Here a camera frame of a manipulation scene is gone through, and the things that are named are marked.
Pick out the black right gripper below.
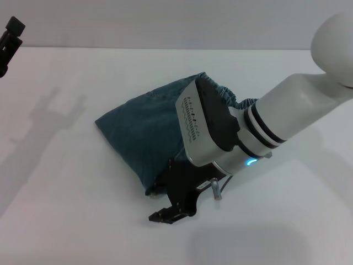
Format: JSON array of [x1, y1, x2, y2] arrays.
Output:
[[145, 158, 230, 225]]

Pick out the blue denim shorts with embroidery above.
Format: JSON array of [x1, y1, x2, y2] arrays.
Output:
[[95, 71, 260, 197]]

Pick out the silver vented wrist box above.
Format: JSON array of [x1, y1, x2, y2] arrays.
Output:
[[175, 77, 240, 168]]

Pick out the right gripper cable with plug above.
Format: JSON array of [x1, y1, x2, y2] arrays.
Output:
[[210, 174, 234, 200]]

